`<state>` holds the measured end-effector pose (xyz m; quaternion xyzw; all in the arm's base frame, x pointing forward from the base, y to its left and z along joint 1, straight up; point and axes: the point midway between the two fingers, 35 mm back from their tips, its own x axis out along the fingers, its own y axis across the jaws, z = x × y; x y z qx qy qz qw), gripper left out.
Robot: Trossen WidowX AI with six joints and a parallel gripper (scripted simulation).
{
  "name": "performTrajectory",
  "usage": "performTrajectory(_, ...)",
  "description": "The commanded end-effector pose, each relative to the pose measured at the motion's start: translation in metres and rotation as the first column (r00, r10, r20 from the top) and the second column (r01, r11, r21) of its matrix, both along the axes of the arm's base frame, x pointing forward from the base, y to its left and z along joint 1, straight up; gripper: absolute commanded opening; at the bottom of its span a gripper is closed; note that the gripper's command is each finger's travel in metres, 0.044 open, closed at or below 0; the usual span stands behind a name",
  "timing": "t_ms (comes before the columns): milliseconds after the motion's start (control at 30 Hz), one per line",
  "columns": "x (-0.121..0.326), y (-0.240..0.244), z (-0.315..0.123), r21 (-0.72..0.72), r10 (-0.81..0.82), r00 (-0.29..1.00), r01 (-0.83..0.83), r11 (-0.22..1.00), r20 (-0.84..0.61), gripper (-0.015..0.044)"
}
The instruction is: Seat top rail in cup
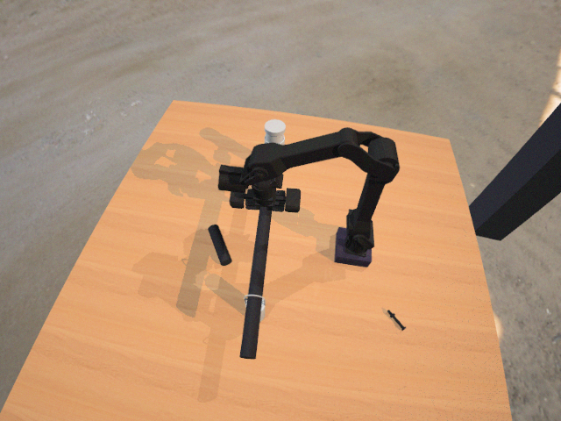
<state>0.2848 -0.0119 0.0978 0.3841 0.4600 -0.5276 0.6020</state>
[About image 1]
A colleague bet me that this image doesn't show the white cylinder with loop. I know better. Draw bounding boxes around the white cylinder with loop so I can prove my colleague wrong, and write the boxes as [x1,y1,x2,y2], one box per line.
[245,294,265,322]

